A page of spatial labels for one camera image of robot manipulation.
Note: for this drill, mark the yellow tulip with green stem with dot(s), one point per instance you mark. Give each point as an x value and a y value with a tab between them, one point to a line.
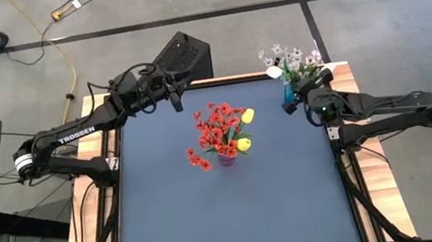
243	144
248	116

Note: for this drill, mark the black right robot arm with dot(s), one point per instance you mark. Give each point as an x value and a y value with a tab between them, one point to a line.
385	105

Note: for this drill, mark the large white veined flower bunch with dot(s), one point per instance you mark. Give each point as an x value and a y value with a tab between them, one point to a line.
277	50

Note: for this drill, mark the white tulip with green stem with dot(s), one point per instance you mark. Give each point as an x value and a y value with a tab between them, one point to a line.
274	72

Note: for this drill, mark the light wooden table board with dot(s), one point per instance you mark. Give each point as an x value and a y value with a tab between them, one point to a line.
348	74

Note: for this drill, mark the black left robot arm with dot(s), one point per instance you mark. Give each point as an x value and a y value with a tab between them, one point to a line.
75	135

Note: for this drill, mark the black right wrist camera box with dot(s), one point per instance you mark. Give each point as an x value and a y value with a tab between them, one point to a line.
326	75

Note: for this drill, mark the orange flower bunch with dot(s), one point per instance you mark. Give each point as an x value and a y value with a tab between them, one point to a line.
217	129

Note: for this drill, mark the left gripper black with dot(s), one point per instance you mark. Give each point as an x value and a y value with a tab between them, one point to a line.
155	88

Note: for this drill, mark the blue glass vase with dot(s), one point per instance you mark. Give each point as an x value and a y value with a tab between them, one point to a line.
288	94

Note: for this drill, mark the black metal table frame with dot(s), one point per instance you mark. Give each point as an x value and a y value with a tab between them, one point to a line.
215	83

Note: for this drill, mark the pink ribbed glass vase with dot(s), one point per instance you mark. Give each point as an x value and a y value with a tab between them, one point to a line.
226	161

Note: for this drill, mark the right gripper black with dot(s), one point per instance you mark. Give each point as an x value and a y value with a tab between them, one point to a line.
314	88

